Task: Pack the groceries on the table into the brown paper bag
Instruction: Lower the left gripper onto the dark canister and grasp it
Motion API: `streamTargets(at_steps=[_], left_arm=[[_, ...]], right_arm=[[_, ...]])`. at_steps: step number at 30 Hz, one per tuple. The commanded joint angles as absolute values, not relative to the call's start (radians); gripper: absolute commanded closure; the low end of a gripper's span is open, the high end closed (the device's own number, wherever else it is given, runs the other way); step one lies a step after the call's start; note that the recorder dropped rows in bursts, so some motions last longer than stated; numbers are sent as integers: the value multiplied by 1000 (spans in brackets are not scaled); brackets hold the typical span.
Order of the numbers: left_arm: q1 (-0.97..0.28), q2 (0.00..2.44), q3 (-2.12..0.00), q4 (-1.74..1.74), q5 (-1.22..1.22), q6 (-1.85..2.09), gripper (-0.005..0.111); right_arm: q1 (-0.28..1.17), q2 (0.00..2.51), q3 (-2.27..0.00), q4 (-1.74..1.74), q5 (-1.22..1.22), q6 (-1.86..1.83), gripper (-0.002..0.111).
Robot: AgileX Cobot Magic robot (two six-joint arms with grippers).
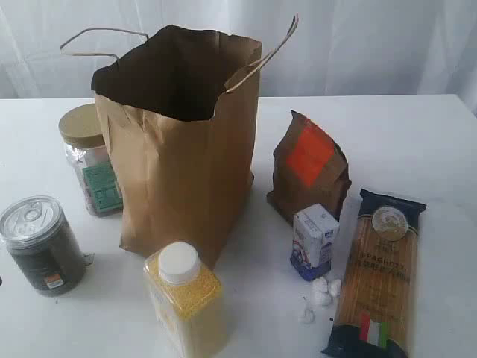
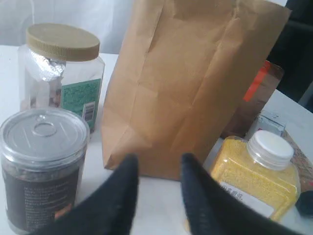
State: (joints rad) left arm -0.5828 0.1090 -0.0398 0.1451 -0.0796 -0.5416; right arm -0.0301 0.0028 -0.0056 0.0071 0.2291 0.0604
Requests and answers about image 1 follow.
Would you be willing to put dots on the small white blue carton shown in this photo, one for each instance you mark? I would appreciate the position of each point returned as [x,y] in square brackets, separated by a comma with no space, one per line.
[314,231]

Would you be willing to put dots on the white crumpled lump upper left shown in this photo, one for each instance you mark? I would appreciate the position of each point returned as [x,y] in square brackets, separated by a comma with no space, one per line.
[320,286]

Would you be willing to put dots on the spaghetti packet dark blue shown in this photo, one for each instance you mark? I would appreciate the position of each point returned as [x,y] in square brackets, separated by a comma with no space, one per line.
[373,311]

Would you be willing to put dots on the white crumpled lump right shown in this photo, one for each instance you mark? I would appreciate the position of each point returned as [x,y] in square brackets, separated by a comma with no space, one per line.
[334,287]

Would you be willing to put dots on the white crumpled lump lower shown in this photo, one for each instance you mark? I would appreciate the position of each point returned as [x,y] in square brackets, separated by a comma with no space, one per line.
[307,317]

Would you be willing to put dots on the brown pouch orange label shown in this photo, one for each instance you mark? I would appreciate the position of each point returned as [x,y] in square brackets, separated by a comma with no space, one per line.
[309,168]

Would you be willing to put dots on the clear jar gold lid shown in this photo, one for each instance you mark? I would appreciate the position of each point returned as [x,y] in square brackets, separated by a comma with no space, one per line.
[87,154]

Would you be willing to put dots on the white crumpled lump middle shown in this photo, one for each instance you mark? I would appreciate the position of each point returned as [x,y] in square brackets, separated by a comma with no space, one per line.
[321,299]

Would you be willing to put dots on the brown paper shopping bag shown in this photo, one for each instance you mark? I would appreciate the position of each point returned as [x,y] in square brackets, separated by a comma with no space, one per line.
[178,117]

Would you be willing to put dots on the yellow millet bottle white cap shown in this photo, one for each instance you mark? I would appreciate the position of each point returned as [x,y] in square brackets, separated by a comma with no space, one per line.
[187,299]

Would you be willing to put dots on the clear plastic scrap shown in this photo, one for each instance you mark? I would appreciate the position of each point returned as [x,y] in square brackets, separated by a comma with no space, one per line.
[88,259]

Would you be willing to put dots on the white crumpled lump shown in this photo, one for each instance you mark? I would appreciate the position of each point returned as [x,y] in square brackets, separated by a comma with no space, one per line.
[320,286]
[334,287]
[321,299]
[307,317]

